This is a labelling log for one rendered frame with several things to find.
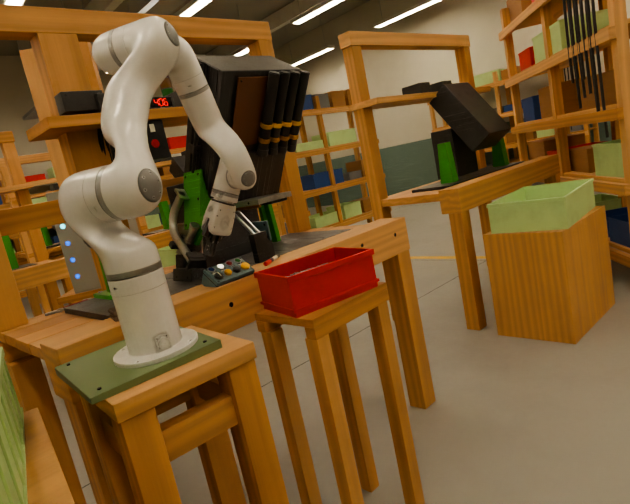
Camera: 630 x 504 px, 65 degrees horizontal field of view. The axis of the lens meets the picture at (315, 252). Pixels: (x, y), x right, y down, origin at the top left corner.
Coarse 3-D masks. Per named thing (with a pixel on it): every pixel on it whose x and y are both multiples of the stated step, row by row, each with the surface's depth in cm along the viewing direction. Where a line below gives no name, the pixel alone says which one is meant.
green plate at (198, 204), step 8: (184, 176) 184; (192, 176) 180; (200, 176) 176; (184, 184) 184; (192, 184) 180; (200, 184) 176; (192, 192) 180; (200, 192) 176; (184, 200) 184; (192, 200) 180; (200, 200) 176; (208, 200) 180; (184, 208) 184; (192, 208) 180; (200, 208) 176; (184, 216) 184; (192, 216) 180; (184, 224) 184
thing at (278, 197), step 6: (282, 192) 185; (288, 192) 181; (252, 198) 187; (258, 198) 177; (264, 198) 174; (270, 198) 176; (276, 198) 177; (282, 198) 182; (240, 204) 179; (246, 204) 177; (252, 204) 174; (258, 204) 172; (264, 204) 181
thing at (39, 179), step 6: (42, 174) 990; (48, 174) 1030; (54, 174) 1005; (30, 180) 976; (36, 180) 983; (42, 180) 985; (48, 180) 988; (54, 180) 996; (36, 198) 983; (42, 198) 990; (48, 228) 987; (54, 240) 1002; (54, 258) 1005
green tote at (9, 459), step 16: (0, 352) 104; (0, 368) 93; (0, 384) 86; (0, 400) 79; (16, 400) 106; (0, 416) 76; (16, 416) 98; (0, 432) 72; (16, 432) 91; (0, 448) 68; (16, 448) 84; (0, 464) 61; (16, 464) 77; (0, 480) 61; (16, 480) 70; (0, 496) 58; (16, 496) 69
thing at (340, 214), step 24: (312, 96) 756; (336, 96) 787; (312, 144) 746; (336, 144) 781; (312, 168) 799; (360, 168) 828; (312, 192) 735; (336, 192) 774; (312, 216) 798; (336, 216) 778; (360, 216) 812
